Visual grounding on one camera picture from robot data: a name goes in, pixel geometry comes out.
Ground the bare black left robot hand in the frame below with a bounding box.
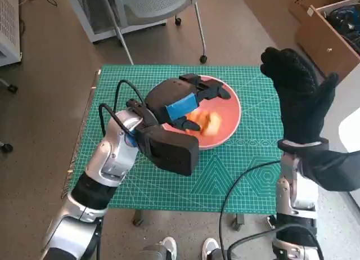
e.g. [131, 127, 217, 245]
[145, 73, 232, 132]

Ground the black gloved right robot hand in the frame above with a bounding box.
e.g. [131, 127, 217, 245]
[260, 47, 340, 145]

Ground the rectangular toy bread loaf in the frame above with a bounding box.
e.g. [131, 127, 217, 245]
[186, 110, 223, 137]

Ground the pink bowl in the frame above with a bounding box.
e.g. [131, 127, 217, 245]
[146, 75, 242, 151]

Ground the white desk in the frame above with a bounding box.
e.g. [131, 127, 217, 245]
[320, 71, 360, 210]

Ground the white rounded panel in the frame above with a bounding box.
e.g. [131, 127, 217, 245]
[338, 107, 360, 154]

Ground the open wooden crate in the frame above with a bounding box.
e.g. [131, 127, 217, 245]
[296, 3, 360, 83]

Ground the green cutting mat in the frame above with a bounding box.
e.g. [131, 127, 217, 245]
[73, 64, 285, 216]

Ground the grey mesh office chair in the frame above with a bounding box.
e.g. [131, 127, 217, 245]
[102, 0, 209, 65]

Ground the flat cardboard box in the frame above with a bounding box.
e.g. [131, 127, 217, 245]
[288, 0, 360, 24]

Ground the black office chair base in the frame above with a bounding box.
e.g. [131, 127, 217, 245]
[0, 77, 19, 153]

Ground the white perforated appliance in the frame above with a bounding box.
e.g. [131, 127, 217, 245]
[0, 0, 23, 66]

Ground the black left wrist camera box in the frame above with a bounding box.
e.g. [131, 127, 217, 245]
[134, 123, 200, 176]

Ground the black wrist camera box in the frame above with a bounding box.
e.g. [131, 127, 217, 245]
[134, 123, 200, 176]
[298, 150, 360, 192]

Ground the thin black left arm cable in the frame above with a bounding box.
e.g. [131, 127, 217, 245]
[114, 79, 147, 111]

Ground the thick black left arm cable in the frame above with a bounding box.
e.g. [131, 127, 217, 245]
[98, 103, 133, 137]

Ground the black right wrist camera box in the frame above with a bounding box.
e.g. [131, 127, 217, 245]
[298, 150, 360, 192]

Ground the blue black cable bundle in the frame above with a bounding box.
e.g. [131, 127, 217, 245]
[326, 6, 360, 55]

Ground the looped black right arm cable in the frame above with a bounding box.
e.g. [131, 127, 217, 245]
[227, 225, 324, 260]

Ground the long black right arm cable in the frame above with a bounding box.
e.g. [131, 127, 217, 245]
[219, 161, 282, 260]

